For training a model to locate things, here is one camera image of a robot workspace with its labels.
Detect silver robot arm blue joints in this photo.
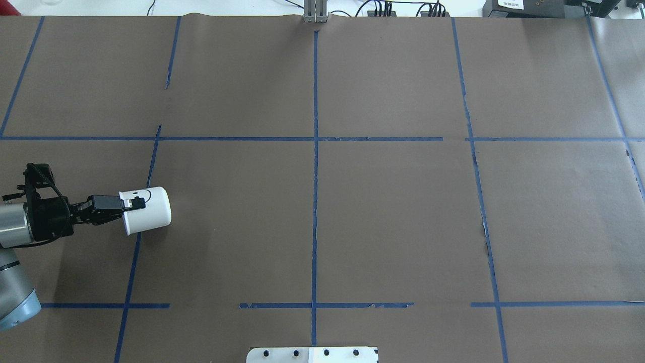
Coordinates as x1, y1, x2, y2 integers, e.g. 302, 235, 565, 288
1, 203, 41, 331

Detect brown paper table cover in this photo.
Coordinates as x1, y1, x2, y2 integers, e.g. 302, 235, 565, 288
2, 14, 643, 362

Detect black braided camera cable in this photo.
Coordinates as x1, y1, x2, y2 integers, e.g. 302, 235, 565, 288
2, 162, 72, 250

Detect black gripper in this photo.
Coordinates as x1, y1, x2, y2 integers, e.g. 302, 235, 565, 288
26, 195, 146, 241

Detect black desktop computer box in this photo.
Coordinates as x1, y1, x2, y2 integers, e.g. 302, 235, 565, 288
481, 1, 592, 19

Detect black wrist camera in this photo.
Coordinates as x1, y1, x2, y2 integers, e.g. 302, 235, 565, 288
23, 163, 55, 191

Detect aluminium frame post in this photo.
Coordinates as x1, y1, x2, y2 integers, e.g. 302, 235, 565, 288
303, 0, 329, 23

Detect white smiley face mug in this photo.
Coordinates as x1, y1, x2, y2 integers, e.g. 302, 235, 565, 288
119, 187, 171, 236

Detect white pedestal column with base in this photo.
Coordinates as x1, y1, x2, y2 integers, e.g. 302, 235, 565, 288
246, 346, 379, 362

